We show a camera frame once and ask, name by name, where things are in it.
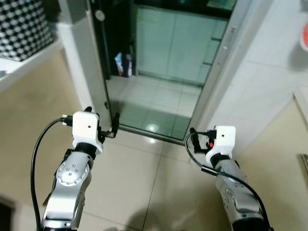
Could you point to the black door leaf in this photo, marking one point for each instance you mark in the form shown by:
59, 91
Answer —
110, 33

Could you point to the blue white carton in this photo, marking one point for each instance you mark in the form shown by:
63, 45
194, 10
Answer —
119, 63

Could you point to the metal door threshold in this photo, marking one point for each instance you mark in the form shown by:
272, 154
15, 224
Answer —
154, 134

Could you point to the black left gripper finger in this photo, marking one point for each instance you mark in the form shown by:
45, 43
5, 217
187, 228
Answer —
116, 124
87, 110

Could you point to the black white checkered bag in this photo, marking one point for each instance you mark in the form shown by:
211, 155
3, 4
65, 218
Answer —
21, 26

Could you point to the white door post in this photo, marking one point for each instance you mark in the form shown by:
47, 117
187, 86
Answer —
82, 57

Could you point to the white shelf board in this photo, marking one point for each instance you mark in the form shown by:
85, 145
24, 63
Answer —
24, 67

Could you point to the round silver door fitting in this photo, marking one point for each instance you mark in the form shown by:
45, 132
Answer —
99, 15

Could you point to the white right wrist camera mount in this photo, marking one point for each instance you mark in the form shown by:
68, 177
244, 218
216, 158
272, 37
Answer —
222, 142

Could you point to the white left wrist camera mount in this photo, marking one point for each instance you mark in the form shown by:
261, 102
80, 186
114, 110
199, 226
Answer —
87, 129

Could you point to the dark purple bottle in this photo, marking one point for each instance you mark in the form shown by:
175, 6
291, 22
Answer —
128, 66

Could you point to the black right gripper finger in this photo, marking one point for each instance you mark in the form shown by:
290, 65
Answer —
194, 135

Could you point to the red mesh cover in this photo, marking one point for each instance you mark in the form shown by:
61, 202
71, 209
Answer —
305, 37

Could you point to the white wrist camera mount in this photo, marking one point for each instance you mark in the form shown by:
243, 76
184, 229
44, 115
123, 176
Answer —
222, 142
87, 129

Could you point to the frosted glass panels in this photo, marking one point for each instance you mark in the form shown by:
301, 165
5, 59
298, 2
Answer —
178, 43

